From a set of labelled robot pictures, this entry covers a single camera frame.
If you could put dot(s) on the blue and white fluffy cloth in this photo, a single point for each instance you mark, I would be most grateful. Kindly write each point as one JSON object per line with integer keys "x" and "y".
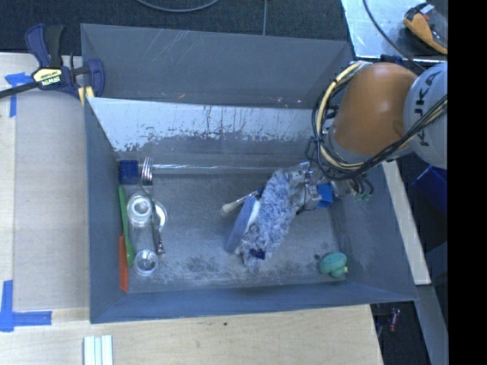
{"x": 272, "y": 215}

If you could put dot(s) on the green toy animal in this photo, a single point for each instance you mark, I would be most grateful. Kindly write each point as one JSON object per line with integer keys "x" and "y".
{"x": 331, "y": 262}

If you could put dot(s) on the blue sponge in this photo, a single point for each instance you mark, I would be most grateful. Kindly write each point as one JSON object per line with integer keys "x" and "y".
{"x": 240, "y": 224}

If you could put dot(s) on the white round lid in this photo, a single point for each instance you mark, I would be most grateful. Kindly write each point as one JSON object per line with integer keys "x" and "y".
{"x": 161, "y": 215}

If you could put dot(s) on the grey metal bin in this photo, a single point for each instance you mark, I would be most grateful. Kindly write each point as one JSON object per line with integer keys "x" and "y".
{"x": 213, "y": 67}

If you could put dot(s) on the silver metal fork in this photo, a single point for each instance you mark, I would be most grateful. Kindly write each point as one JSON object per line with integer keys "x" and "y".
{"x": 147, "y": 175}

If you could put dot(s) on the clear glass jar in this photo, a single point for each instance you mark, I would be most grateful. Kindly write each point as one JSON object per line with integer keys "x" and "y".
{"x": 139, "y": 208}

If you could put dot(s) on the clear glass cup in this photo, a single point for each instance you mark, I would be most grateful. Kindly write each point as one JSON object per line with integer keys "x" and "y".
{"x": 145, "y": 262}

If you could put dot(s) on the blue toy brick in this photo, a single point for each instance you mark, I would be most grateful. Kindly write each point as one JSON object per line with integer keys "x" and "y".
{"x": 128, "y": 172}

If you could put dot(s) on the green plastic stick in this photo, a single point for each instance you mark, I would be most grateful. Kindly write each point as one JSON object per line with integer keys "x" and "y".
{"x": 125, "y": 223}

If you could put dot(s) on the orange plastic stick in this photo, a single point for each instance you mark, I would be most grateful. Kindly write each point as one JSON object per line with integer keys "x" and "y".
{"x": 123, "y": 268}

